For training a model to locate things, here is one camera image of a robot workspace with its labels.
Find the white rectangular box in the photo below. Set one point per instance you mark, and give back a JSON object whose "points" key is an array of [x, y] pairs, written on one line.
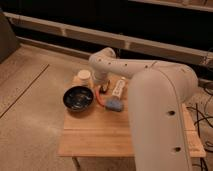
{"points": [[119, 87]]}

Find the white paper cup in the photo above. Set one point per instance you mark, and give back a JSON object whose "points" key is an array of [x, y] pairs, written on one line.
{"points": [[84, 77]]}

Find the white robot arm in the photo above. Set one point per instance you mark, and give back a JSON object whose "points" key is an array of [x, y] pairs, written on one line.
{"points": [[156, 91]]}

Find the blue sponge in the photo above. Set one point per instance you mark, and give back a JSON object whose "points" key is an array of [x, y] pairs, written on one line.
{"points": [[114, 104]]}

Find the dark blue bowl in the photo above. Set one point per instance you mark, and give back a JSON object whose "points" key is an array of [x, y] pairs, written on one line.
{"points": [[78, 98]]}

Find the wooden table leg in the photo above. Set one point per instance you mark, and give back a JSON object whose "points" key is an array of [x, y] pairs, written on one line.
{"points": [[76, 163]]}

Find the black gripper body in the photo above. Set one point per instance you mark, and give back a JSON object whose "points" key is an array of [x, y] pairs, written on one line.
{"points": [[104, 88]]}

